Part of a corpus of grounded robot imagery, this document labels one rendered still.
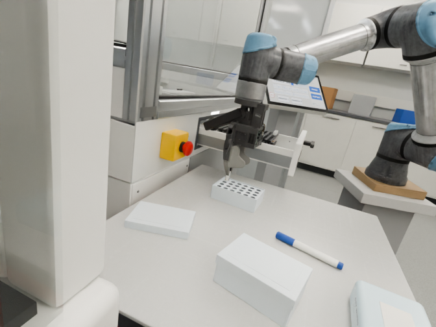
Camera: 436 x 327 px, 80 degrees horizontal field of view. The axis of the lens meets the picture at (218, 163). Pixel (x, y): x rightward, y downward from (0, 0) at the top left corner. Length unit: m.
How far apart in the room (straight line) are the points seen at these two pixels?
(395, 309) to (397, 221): 0.80
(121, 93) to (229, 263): 0.41
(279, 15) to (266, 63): 2.07
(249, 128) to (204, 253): 0.32
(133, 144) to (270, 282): 0.40
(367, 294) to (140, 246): 0.37
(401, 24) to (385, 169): 0.52
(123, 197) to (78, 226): 0.49
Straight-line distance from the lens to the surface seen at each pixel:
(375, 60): 4.26
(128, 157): 0.63
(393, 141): 1.18
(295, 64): 0.70
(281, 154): 0.84
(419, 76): 0.98
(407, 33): 0.93
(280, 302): 0.41
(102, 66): 0.17
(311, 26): 2.66
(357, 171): 1.29
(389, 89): 4.62
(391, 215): 1.24
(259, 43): 0.66
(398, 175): 1.21
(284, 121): 1.95
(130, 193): 0.66
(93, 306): 0.23
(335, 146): 3.91
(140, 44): 0.59
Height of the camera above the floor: 1.07
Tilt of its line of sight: 18 degrees down
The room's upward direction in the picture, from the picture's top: 10 degrees clockwise
